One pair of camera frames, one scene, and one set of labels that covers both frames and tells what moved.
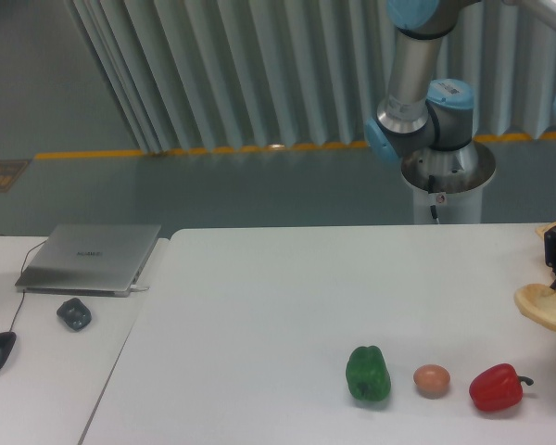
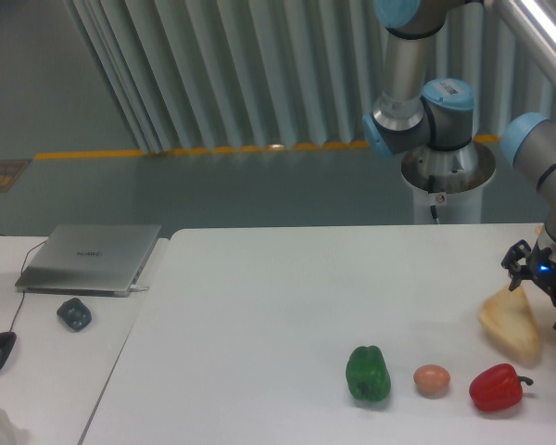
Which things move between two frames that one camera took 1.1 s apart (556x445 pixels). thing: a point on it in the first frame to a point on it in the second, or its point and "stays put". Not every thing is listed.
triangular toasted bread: x=547 y=306 to x=507 y=314
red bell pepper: x=498 y=387 stays put
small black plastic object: x=74 y=313 stays put
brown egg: x=432 y=380 stays put
